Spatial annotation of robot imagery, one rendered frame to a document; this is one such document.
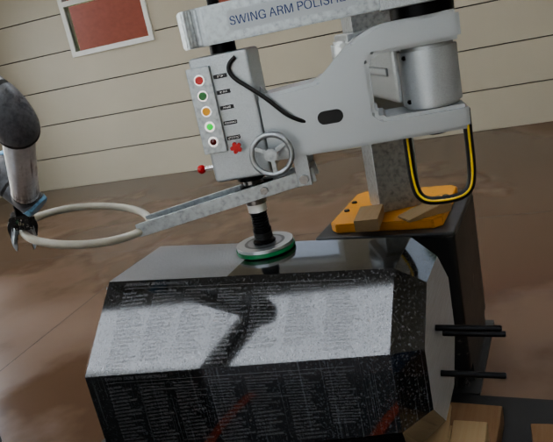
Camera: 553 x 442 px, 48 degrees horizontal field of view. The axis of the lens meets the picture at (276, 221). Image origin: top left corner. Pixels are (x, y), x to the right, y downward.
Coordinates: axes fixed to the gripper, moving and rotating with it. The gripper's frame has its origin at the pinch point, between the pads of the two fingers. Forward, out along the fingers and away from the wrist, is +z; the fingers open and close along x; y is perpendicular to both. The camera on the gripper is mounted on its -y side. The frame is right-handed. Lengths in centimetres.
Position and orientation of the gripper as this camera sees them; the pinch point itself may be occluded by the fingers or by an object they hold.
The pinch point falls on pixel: (25, 245)
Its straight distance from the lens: 248.5
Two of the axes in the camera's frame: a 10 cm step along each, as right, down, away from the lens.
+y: 3.8, 3.0, -8.8
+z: -0.1, 9.5, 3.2
